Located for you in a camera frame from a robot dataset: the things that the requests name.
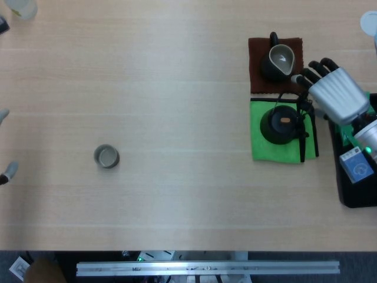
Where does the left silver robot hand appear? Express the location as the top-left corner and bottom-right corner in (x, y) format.
(0, 108), (19, 186)

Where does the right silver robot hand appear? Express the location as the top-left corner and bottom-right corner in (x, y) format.
(290, 57), (371, 126)

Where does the black teapot with handle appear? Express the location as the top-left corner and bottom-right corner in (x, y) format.
(259, 91), (315, 145)

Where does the small dark tea cup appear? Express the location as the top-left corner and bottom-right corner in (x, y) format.
(93, 143), (121, 169)

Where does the green tea packet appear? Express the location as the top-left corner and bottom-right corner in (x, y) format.
(338, 123), (359, 147)

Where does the dark ceramic pouring pitcher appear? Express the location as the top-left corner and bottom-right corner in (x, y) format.
(259, 31), (296, 83)

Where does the white round plastic lid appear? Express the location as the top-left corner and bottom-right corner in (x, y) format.
(359, 11), (377, 37)

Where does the blue and white small box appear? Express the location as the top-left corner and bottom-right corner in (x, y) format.
(339, 146), (375, 184)

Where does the brown cloth mat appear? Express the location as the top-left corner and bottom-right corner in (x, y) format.
(247, 37), (306, 95)

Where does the green microfiber cloth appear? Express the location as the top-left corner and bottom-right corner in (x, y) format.
(249, 98), (319, 163)

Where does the white floor socket box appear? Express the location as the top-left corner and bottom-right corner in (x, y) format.
(8, 256), (31, 281)

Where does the black plastic tray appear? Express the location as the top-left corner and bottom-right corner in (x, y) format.
(327, 93), (377, 209)

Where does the brown round stool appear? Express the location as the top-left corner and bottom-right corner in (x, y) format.
(24, 258), (67, 283)

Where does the frosted glass bottle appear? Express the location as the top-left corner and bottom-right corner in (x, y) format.
(4, 0), (38, 21)

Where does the aluminium profile rail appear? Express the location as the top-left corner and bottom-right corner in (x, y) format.
(75, 259), (341, 277)

